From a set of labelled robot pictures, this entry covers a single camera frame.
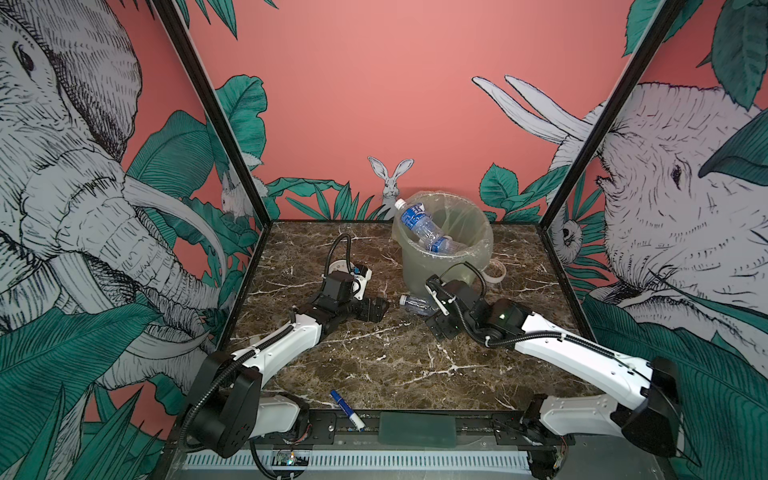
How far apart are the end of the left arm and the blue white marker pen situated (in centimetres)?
23

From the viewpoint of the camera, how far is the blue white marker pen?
2.47ft

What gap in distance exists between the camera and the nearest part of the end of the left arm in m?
0.64
